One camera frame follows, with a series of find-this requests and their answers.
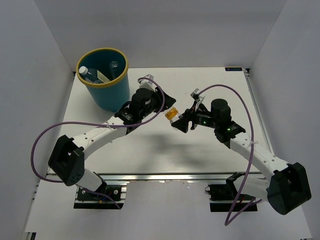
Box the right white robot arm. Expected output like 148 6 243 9
171 98 312 215

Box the teal bin with yellow rim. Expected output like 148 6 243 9
76 48 130 113

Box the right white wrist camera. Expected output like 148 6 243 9
190 88 206 111

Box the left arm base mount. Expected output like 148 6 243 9
73 180 129 210

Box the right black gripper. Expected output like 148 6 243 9
171 101 219 134

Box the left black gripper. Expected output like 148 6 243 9
139 86 175 119

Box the blue table corner label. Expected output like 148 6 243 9
224 67 243 72

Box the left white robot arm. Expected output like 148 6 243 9
48 88 176 200

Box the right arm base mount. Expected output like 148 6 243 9
204 172 258 213

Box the small bottle yellow cap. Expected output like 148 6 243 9
163 106 181 124

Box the clear square juice bottle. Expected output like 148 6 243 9
78 66 110 84

